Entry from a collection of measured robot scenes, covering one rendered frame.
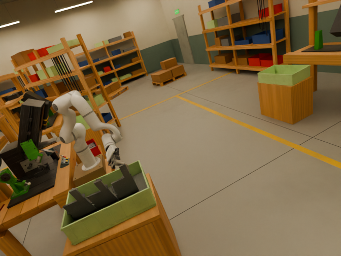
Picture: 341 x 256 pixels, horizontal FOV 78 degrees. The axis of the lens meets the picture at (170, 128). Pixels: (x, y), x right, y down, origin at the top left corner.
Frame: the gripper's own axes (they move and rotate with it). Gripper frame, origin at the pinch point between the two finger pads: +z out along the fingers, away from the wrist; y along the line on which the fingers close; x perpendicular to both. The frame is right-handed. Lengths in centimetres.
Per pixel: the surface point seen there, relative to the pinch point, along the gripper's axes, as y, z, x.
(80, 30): -42, -1024, 91
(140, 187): -17.4, 3.0, 29.0
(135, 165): -13.6, -18.9, 29.4
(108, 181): -33.9, -19.5, 13.8
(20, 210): -95, -41, -36
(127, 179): -8.5, 5.3, 12.2
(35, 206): -84, -36, -27
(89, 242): -49, 24, -2
